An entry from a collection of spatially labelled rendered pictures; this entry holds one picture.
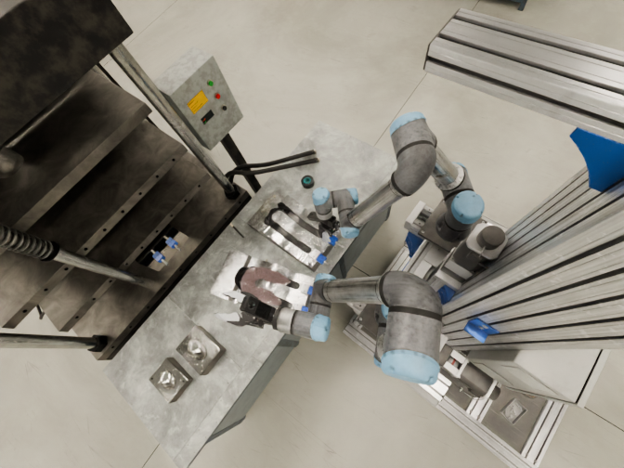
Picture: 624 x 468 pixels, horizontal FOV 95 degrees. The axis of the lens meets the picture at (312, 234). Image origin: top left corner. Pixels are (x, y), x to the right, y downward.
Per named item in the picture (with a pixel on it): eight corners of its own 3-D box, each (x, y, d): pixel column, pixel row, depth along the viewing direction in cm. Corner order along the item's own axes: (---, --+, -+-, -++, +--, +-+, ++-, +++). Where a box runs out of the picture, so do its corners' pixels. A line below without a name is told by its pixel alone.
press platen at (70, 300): (211, 176, 171) (207, 172, 167) (68, 331, 148) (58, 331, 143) (140, 129, 197) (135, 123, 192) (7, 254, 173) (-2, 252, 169)
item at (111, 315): (250, 194, 194) (246, 189, 189) (105, 360, 166) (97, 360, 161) (173, 144, 223) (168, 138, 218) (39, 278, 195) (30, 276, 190)
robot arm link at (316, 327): (327, 344, 88) (324, 343, 81) (293, 335, 91) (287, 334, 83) (332, 318, 91) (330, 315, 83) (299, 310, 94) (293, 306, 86)
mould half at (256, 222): (341, 236, 164) (340, 227, 152) (314, 272, 159) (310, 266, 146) (277, 195, 182) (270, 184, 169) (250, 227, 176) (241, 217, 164)
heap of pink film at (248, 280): (292, 277, 154) (289, 273, 146) (279, 309, 148) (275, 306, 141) (250, 263, 160) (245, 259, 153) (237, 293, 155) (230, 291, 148)
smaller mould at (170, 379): (193, 379, 147) (187, 380, 142) (175, 401, 145) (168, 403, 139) (173, 357, 153) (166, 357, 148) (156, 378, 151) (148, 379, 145)
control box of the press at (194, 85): (288, 201, 271) (217, 56, 137) (268, 226, 265) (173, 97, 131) (271, 191, 279) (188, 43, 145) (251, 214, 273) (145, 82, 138)
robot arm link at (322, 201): (331, 198, 118) (311, 201, 119) (334, 214, 127) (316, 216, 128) (330, 184, 122) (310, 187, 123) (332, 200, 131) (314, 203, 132)
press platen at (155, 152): (188, 150, 148) (183, 144, 144) (14, 329, 125) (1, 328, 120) (110, 99, 174) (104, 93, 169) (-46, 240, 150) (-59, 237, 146)
